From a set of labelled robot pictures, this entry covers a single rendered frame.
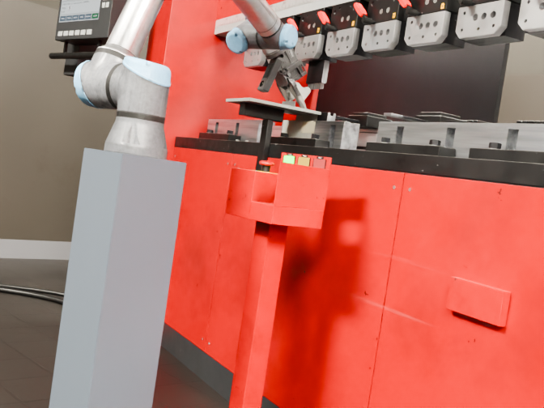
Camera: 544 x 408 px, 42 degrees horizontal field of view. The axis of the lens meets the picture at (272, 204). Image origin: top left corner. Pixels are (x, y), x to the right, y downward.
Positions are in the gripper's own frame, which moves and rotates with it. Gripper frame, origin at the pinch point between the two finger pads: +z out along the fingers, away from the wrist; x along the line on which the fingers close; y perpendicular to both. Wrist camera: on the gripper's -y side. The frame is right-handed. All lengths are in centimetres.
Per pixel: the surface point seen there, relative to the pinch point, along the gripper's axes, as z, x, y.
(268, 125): -1.0, -1.1, -12.8
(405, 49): -8.8, -43.6, 16.6
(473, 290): 23, -101, -34
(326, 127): 6.6, -14.7, -1.3
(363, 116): 14.9, -3.5, 19.3
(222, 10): -31, 81, 30
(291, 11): -24.9, 18.7, 24.3
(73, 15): -58, 126, -16
